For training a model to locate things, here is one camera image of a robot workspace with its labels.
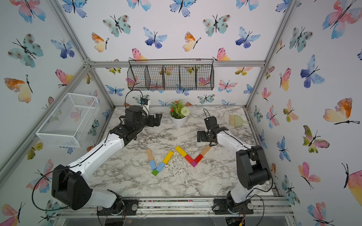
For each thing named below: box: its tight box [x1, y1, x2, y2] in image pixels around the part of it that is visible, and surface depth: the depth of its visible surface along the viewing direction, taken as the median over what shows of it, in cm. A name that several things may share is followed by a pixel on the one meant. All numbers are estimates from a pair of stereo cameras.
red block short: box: [193, 153, 204, 164], surface depth 92 cm
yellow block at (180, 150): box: [175, 145, 188, 158], surface depth 97 cm
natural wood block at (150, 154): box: [146, 148, 155, 162], surface depth 96 cm
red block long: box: [184, 154, 194, 164], surface depth 93 cm
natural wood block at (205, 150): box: [199, 145, 212, 157], surface depth 97 cm
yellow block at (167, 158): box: [162, 150, 174, 165], surface depth 93 cm
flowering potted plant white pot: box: [168, 99, 190, 127], surface depth 100 cm
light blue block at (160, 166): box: [156, 161, 165, 173], surface depth 90 cm
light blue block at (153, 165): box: [149, 160, 157, 170], surface depth 90 cm
